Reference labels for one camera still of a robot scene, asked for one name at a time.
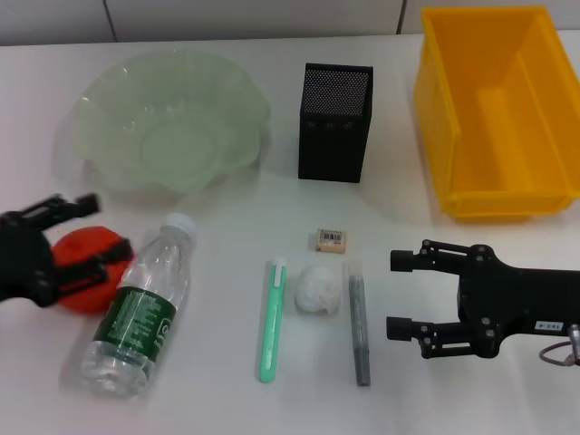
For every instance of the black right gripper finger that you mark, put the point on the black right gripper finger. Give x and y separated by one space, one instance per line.
435 337
435 258

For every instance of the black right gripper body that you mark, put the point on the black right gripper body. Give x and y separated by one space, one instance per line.
498 299

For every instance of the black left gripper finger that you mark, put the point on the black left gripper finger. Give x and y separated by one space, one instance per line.
68 205
90 265

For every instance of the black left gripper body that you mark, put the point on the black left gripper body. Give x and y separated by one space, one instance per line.
22 263

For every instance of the red-orange citrus fruit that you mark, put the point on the red-orange citrus fruit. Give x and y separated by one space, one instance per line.
81 240

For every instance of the clear water bottle green label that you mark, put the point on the clear water bottle green label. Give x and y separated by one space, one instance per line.
136 317

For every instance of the white paper ball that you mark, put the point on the white paper ball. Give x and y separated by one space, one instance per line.
317 290

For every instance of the mint green pen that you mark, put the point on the mint green pen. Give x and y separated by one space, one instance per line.
272 317

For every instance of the grey glitter pen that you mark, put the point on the grey glitter pen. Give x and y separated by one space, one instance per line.
358 317

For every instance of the beige eraser with barcode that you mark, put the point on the beige eraser with barcode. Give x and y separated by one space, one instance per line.
331 241

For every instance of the pale green glass fruit plate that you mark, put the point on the pale green glass fruit plate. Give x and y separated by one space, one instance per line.
172 118

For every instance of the black mesh pen holder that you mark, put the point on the black mesh pen holder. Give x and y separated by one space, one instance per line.
333 136

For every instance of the yellow plastic bin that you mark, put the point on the yellow plastic bin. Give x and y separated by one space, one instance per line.
507 149

